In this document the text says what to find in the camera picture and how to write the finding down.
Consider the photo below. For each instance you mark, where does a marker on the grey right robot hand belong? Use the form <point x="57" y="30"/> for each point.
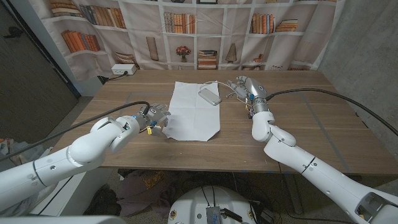
<point x="253" y="90"/>

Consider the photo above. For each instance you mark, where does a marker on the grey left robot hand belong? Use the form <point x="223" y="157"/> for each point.
<point x="157" y="116"/>

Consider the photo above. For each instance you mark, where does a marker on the white paper sheet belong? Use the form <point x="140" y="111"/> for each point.
<point x="192" y="121"/>

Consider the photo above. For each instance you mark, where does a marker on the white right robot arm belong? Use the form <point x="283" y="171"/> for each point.
<point x="311" y="165"/>

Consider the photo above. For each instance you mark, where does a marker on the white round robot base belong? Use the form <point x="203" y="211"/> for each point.
<point x="192" y="205"/>

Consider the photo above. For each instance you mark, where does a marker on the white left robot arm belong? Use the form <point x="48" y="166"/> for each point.
<point x="77" y="152"/>

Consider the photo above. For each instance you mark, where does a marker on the white power strip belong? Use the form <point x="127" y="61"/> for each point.
<point x="123" y="69"/>

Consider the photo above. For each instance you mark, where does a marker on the purple cloth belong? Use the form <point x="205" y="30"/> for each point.
<point x="136" y="193"/>

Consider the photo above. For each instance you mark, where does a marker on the printed bookshelf backdrop cloth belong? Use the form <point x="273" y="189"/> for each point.
<point x="140" y="28"/>

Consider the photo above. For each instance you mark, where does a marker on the black bag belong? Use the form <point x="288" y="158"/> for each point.
<point x="105" y="203"/>

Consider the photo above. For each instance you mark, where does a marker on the grey metal table leg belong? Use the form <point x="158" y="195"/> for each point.
<point x="293" y="196"/>

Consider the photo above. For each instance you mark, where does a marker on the clear plastic storage box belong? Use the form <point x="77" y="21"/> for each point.
<point x="28" y="151"/>

